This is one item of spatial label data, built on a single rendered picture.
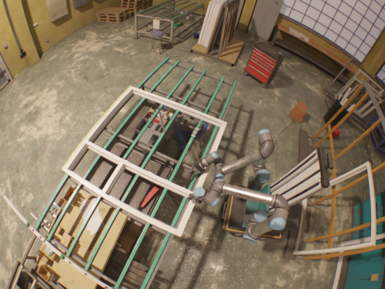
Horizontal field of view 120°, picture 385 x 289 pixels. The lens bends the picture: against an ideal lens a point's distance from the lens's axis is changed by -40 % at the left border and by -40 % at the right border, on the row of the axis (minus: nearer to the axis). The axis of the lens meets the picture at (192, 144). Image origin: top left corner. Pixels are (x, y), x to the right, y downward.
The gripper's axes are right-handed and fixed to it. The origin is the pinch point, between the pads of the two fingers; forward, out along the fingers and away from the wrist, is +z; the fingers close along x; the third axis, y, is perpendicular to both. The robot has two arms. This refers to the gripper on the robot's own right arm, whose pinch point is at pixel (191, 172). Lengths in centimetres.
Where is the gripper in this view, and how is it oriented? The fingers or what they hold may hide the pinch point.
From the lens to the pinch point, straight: 192.7
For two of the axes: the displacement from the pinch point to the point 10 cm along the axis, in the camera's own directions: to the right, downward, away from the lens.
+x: 6.4, 6.3, 4.4
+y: 1.0, 5.0, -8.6
